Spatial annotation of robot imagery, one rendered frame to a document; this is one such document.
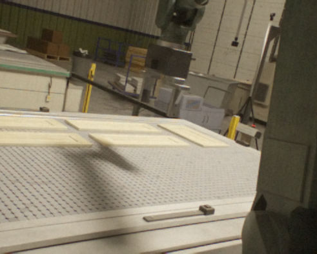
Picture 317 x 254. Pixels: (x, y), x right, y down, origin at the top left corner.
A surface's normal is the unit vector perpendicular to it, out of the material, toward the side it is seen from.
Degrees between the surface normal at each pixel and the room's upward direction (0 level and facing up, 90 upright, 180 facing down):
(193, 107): 90
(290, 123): 90
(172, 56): 90
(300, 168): 90
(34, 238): 0
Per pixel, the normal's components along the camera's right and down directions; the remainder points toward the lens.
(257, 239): -0.86, -0.08
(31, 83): 0.61, 0.29
